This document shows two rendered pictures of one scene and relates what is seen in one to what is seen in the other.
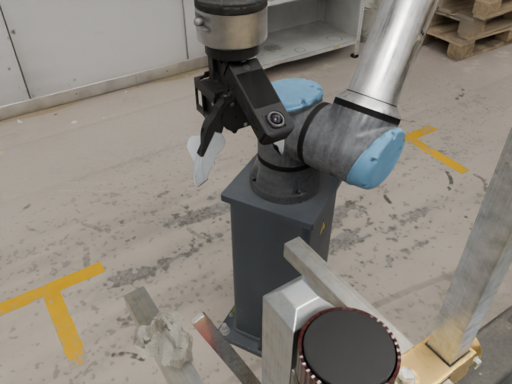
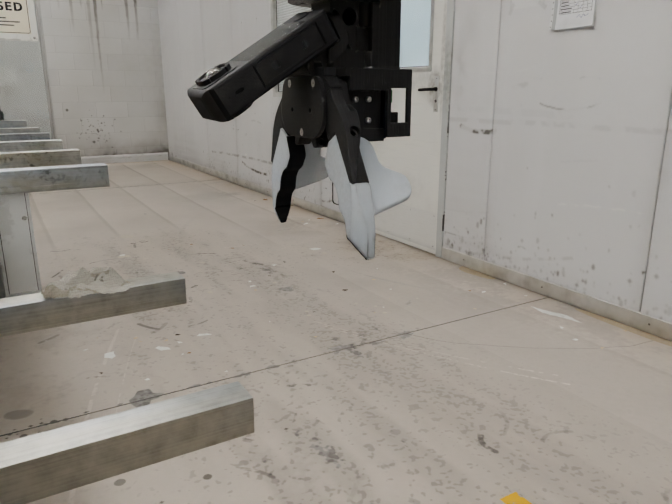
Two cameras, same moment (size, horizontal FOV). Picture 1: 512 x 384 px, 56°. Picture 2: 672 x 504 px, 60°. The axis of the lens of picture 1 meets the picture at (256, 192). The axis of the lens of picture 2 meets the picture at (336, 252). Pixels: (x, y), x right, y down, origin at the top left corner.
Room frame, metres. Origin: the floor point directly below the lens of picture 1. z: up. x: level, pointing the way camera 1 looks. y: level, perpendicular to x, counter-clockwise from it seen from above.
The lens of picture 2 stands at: (0.63, -0.45, 1.06)
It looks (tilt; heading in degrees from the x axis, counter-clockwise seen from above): 15 degrees down; 93
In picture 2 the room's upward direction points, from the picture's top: straight up
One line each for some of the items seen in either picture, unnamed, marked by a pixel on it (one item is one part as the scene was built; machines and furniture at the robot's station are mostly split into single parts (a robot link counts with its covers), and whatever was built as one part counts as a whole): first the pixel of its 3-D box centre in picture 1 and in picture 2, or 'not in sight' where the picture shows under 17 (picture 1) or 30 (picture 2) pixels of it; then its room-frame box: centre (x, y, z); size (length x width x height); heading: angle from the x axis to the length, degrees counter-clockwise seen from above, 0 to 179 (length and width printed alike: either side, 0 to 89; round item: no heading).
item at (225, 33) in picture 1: (229, 24); not in sight; (0.60, 0.03, 1.16); 0.10 x 0.09 x 0.05; 123
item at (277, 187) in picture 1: (286, 165); not in sight; (1.00, -0.08, 0.65); 0.19 x 0.19 x 0.10
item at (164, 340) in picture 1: (163, 336); (86, 276); (0.34, 0.11, 0.87); 0.09 x 0.07 x 0.02; 34
